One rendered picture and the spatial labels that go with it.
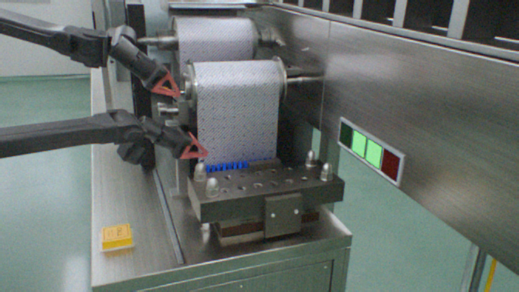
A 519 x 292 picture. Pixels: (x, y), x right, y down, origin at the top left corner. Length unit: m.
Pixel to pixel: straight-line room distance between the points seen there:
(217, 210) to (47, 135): 0.41
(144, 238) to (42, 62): 5.77
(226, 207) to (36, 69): 5.93
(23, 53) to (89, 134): 5.79
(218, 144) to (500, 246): 0.74
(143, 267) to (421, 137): 0.68
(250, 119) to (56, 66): 5.73
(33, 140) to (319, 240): 0.71
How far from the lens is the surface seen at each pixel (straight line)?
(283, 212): 1.12
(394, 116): 0.92
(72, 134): 1.04
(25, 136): 1.01
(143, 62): 1.12
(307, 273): 1.22
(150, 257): 1.11
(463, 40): 0.79
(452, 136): 0.80
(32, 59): 6.83
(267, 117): 1.23
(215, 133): 1.20
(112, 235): 1.16
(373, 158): 0.98
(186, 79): 1.17
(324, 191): 1.17
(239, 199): 1.07
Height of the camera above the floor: 1.55
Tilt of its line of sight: 22 degrees down
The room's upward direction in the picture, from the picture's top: 2 degrees clockwise
